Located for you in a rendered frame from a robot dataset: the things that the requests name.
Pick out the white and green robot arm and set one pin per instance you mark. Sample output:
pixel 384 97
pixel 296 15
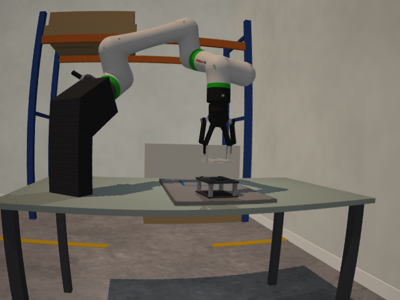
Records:
pixel 220 71

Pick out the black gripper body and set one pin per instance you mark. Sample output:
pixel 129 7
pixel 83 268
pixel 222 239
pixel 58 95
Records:
pixel 218 110

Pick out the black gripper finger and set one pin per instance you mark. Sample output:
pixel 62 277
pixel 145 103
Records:
pixel 208 135
pixel 229 141

